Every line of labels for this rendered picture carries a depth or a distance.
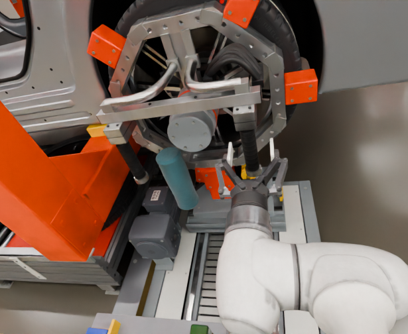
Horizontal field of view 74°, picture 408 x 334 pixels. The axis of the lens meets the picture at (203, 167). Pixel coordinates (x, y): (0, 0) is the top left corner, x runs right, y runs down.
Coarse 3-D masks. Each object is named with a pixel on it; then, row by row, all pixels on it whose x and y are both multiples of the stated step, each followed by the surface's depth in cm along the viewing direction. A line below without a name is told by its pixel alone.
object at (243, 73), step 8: (192, 32) 95; (200, 32) 95; (208, 32) 94; (216, 32) 94; (200, 40) 97; (208, 40) 96; (200, 48) 99; (208, 48) 98; (216, 48) 98; (200, 56) 97; (208, 56) 96; (232, 64) 101; (224, 72) 99; (240, 72) 103
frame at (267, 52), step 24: (144, 24) 71; (168, 24) 70; (192, 24) 69; (216, 24) 68; (264, 48) 71; (120, 72) 82; (144, 120) 100; (144, 144) 101; (168, 144) 105; (264, 144) 93; (192, 168) 106
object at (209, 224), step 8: (272, 176) 149; (280, 200) 138; (192, 208) 146; (280, 208) 131; (192, 216) 143; (272, 216) 133; (280, 216) 132; (192, 224) 139; (200, 224) 137; (208, 224) 136; (216, 224) 135; (224, 224) 134; (272, 224) 129; (280, 224) 128; (192, 232) 144; (200, 232) 143; (208, 232) 142; (216, 232) 140; (224, 232) 139
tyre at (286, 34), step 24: (144, 0) 74; (168, 0) 73; (192, 0) 73; (216, 0) 72; (264, 0) 72; (120, 24) 80; (264, 24) 74; (288, 24) 79; (288, 48) 78; (288, 72) 83; (288, 120) 95; (240, 144) 105
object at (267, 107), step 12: (216, 36) 80; (144, 48) 86; (156, 48) 87; (144, 60) 100; (156, 60) 88; (132, 72) 90; (144, 72) 102; (216, 72) 90; (228, 72) 88; (132, 84) 94; (144, 84) 95; (168, 84) 95; (180, 84) 93; (264, 84) 110; (156, 96) 112; (168, 96) 120; (264, 96) 93; (228, 108) 97; (264, 108) 99; (156, 120) 105; (168, 120) 112; (228, 120) 119; (264, 120) 96; (216, 132) 115; (228, 132) 112; (216, 144) 109; (228, 144) 106
